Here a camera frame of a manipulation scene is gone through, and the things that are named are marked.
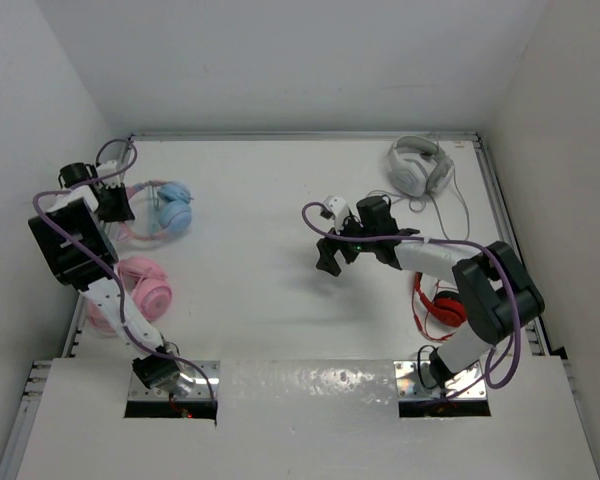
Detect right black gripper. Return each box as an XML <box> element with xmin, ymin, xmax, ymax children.
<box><xmin>317</xmin><ymin>211</ymin><xmax>377</xmax><ymax>275</ymax></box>

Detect blue pink cat-ear headphones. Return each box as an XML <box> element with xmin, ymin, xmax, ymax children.
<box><xmin>116</xmin><ymin>180</ymin><xmax>193</xmax><ymax>241</ymax></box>

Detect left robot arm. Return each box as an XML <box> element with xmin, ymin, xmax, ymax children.
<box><xmin>28</xmin><ymin>162</ymin><xmax>181</xmax><ymax>389</ymax></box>

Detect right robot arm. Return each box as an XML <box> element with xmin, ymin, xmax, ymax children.
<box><xmin>314</xmin><ymin>196</ymin><xmax>545</xmax><ymax>389</ymax></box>

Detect red headphones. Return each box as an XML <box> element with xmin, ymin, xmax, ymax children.
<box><xmin>411</xmin><ymin>272</ymin><xmax>467</xmax><ymax>343</ymax></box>

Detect white gaming headset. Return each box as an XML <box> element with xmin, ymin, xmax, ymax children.
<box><xmin>383</xmin><ymin>133</ymin><xmax>474</xmax><ymax>241</ymax></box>

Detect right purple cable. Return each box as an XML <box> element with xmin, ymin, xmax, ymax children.
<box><xmin>301</xmin><ymin>201</ymin><xmax>524</xmax><ymax>401</ymax></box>

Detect purple cable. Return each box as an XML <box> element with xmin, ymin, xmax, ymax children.
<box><xmin>301</xmin><ymin>201</ymin><xmax>524</xmax><ymax>401</ymax></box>
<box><xmin>31</xmin><ymin>138</ymin><xmax>218</xmax><ymax>406</ymax></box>

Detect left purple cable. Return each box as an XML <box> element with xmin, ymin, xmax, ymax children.
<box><xmin>31</xmin><ymin>138</ymin><xmax>218</xmax><ymax>406</ymax></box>

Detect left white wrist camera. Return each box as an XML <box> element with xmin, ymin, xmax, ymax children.
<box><xmin>96</xmin><ymin>160</ymin><xmax>123</xmax><ymax>188</ymax></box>

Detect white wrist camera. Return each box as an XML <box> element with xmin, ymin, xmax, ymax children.
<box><xmin>320</xmin><ymin>196</ymin><xmax>351</xmax><ymax>234</ymax></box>
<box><xmin>96</xmin><ymin>160</ymin><xmax>123</xmax><ymax>188</ymax></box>

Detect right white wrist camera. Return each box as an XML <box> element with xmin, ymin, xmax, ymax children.
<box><xmin>320</xmin><ymin>196</ymin><xmax>351</xmax><ymax>234</ymax></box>

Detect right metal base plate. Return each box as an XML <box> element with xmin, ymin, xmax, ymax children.
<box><xmin>393</xmin><ymin>360</ymin><xmax>487</xmax><ymax>402</ymax></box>

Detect metal base plate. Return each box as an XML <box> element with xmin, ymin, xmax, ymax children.
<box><xmin>393</xmin><ymin>360</ymin><xmax>487</xmax><ymax>402</ymax></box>
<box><xmin>127</xmin><ymin>363</ymin><xmax>219</xmax><ymax>402</ymax></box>

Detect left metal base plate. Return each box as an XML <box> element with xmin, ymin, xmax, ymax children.
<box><xmin>127</xmin><ymin>363</ymin><xmax>219</xmax><ymax>402</ymax></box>

